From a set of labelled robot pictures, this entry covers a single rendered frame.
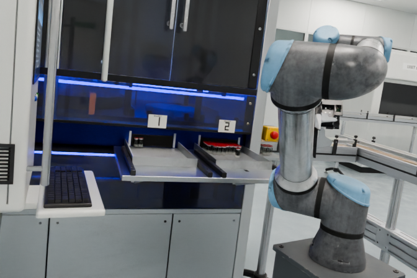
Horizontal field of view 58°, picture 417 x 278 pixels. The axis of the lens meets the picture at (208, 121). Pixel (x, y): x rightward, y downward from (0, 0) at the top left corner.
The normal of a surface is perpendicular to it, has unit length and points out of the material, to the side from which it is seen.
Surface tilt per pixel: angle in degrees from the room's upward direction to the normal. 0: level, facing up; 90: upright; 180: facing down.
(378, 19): 90
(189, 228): 90
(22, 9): 90
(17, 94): 90
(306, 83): 121
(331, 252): 72
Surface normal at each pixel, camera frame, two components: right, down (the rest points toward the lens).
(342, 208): -0.40, 0.07
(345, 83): -0.05, 0.47
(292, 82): -0.40, 0.57
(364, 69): 0.37, -0.02
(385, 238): -0.95, -0.07
